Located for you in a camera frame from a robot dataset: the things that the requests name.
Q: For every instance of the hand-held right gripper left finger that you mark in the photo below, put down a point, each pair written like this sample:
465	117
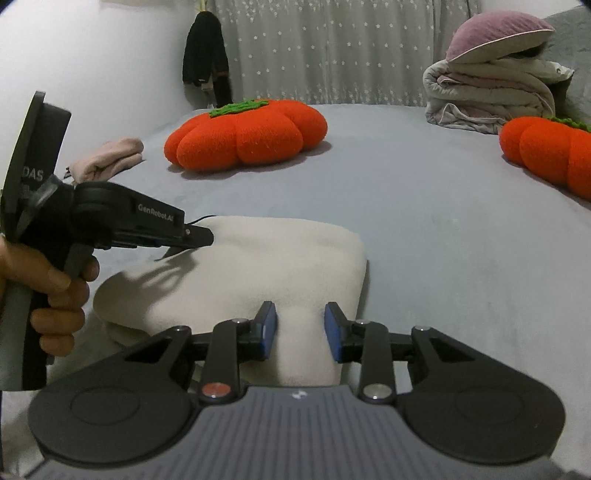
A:
269	328

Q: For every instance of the grey quilted headboard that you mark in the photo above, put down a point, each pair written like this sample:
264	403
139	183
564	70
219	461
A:
575	69

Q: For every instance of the folded pink cloth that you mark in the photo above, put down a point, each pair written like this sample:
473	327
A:
108	159

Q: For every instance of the grey star-print curtain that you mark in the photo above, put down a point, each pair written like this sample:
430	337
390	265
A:
323	50

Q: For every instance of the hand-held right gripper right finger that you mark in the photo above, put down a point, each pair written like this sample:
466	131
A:
331	330

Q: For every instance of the person's left hand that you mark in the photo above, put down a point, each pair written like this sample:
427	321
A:
51	295

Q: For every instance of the orange pumpkin cushion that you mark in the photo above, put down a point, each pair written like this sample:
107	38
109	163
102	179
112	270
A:
244	134
549	152

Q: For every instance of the cream shirt with black sleeves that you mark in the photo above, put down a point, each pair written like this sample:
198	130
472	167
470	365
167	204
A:
254	286

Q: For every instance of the black hanging garment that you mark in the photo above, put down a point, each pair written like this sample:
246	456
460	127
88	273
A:
205	55

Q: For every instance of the stack of folded quilts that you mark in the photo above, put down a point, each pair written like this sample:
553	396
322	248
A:
489	97

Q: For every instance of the purple pillow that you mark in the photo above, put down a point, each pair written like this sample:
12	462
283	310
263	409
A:
494	37

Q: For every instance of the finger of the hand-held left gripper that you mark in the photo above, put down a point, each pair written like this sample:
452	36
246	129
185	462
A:
194	236

